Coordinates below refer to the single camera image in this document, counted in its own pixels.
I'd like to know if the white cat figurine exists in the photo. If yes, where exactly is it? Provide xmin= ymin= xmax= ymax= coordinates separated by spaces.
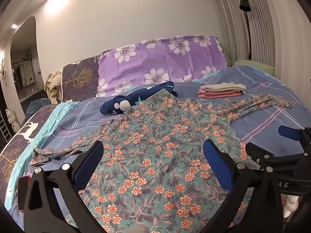
xmin=5 ymin=105 xmax=21 ymax=133

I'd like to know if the beige clothes pile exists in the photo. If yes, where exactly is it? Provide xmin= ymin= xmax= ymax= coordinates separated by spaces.
xmin=44 ymin=71 xmax=63 ymax=103

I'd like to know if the navy star print cloth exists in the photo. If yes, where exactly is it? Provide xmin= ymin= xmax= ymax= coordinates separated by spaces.
xmin=100 ymin=81 xmax=178 ymax=115

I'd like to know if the blue plaid bedsheet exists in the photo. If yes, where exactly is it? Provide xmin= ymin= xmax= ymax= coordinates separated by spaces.
xmin=5 ymin=65 xmax=311 ymax=233

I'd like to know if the beige folded garment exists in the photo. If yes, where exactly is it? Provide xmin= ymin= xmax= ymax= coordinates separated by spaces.
xmin=200 ymin=83 xmax=246 ymax=94

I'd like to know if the black floor lamp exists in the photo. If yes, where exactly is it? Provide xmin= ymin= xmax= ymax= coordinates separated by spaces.
xmin=239 ymin=0 xmax=253 ymax=61

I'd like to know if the floral print shirt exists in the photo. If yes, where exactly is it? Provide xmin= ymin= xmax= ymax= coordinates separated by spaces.
xmin=31 ymin=89 xmax=293 ymax=233

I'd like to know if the teal cloth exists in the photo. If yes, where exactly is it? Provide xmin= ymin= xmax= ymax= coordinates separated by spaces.
xmin=5 ymin=101 xmax=80 ymax=209

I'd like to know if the red phone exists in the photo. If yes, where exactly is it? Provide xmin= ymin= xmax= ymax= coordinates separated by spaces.
xmin=17 ymin=176 xmax=31 ymax=211

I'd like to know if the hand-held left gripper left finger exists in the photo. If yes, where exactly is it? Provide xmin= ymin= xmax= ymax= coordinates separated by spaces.
xmin=24 ymin=140 xmax=105 ymax=233

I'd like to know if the green pillow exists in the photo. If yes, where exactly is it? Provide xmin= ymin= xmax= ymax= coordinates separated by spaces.
xmin=234 ymin=59 xmax=275 ymax=74

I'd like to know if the person's right hand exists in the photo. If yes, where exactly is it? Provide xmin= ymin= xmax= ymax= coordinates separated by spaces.
xmin=282 ymin=194 xmax=301 ymax=219

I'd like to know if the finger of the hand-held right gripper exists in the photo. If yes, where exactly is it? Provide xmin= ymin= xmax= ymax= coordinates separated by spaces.
xmin=245 ymin=143 xmax=311 ymax=175
xmin=278 ymin=125 xmax=311 ymax=151

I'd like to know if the arched wall mirror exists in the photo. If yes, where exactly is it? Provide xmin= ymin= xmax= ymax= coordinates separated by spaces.
xmin=10 ymin=17 xmax=46 ymax=102

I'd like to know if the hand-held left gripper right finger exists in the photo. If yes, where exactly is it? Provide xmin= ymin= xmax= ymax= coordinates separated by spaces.
xmin=203 ymin=139 xmax=288 ymax=233

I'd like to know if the white ladder shelf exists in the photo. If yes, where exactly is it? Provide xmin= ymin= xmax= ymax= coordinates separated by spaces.
xmin=0 ymin=107 xmax=11 ymax=142

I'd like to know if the purple floral pillow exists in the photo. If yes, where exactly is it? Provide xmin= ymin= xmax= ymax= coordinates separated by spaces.
xmin=95 ymin=36 xmax=229 ymax=97

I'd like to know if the white curtain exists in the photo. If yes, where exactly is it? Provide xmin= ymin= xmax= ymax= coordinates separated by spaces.
xmin=209 ymin=0 xmax=311 ymax=78

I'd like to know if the blue knitted blanket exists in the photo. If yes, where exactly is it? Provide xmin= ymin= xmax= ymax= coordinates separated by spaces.
xmin=24 ymin=98 xmax=57 ymax=122

